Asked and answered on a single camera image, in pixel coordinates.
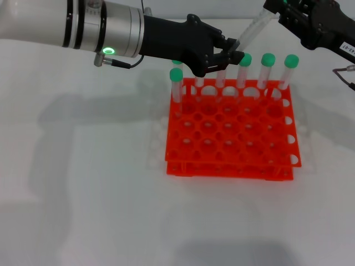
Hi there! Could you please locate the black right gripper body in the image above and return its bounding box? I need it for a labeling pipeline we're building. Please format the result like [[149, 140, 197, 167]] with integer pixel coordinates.
[[301, 0, 355, 64]]

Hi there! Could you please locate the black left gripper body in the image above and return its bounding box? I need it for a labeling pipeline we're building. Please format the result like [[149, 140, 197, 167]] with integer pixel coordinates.
[[138, 13, 226, 78]]

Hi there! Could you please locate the orange test tube rack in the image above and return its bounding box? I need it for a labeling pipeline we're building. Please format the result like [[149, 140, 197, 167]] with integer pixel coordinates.
[[164, 77, 303, 182]]

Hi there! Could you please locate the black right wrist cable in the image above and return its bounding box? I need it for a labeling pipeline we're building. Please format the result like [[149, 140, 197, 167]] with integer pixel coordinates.
[[332, 64, 355, 91]]

